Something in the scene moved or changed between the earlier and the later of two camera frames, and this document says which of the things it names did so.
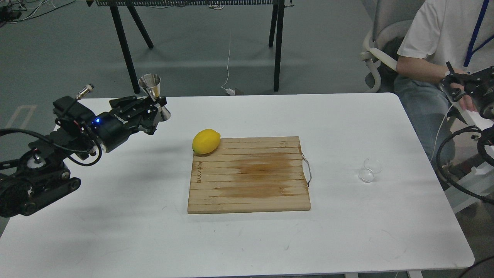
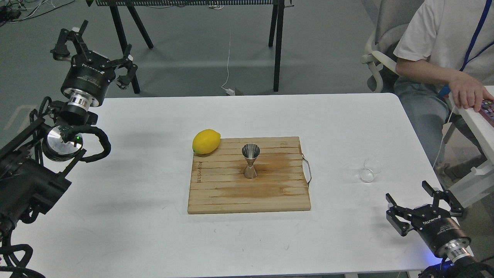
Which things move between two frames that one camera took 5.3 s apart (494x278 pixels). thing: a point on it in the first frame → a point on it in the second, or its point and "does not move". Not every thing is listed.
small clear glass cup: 371,166 does not move
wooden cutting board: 249,174 does not move
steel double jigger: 152,82 → 250,151
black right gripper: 480,84 → 444,234
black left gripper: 129,114 → 87,80
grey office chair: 390,21 does not move
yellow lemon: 205,141 does not move
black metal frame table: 276,29 does not move
